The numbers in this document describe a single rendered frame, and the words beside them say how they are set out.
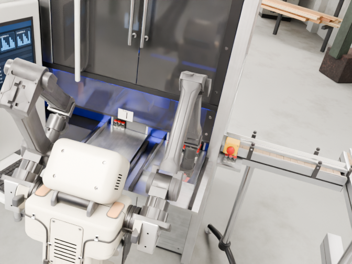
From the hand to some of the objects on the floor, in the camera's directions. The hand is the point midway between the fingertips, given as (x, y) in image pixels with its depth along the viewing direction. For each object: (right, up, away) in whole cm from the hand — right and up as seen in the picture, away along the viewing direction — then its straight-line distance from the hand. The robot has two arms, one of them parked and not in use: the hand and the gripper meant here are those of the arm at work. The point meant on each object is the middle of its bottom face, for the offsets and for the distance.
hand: (183, 182), depth 166 cm
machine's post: (+3, -64, +71) cm, 95 cm away
